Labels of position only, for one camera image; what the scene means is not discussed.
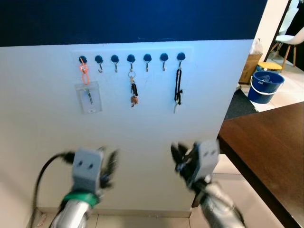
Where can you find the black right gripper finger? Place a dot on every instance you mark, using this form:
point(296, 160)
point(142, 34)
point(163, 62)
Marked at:
point(183, 166)
point(178, 151)

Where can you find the yellow round stool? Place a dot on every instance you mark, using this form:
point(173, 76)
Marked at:
point(270, 65)

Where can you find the black floor mat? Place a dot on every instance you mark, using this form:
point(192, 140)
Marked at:
point(240, 107)

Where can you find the dark brown wooden table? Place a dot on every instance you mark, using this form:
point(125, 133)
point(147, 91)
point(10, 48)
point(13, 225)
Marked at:
point(270, 156)

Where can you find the white hook rail strip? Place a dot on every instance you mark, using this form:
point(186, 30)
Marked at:
point(107, 51)

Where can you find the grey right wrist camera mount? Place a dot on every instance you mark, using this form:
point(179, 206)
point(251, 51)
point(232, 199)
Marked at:
point(207, 154)

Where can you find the orange carabiner clip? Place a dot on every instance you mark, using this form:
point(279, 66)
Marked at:
point(84, 75)

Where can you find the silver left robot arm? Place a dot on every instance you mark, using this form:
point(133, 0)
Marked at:
point(71, 216)

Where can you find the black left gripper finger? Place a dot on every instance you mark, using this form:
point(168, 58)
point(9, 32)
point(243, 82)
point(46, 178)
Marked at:
point(101, 149)
point(112, 161)

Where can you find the clear plastic bag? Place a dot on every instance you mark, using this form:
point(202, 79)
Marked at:
point(256, 46)

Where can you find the blue magnetic hook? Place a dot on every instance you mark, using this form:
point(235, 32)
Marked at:
point(164, 57)
point(147, 57)
point(99, 59)
point(83, 59)
point(115, 58)
point(181, 56)
point(131, 58)

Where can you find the small key in pouch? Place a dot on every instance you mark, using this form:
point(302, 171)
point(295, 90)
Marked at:
point(89, 96)

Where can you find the clear plastic badge pouch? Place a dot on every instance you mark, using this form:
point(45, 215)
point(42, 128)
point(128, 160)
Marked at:
point(90, 105)

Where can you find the brown cardboard box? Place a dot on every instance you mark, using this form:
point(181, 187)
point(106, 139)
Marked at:
point(249, 69)

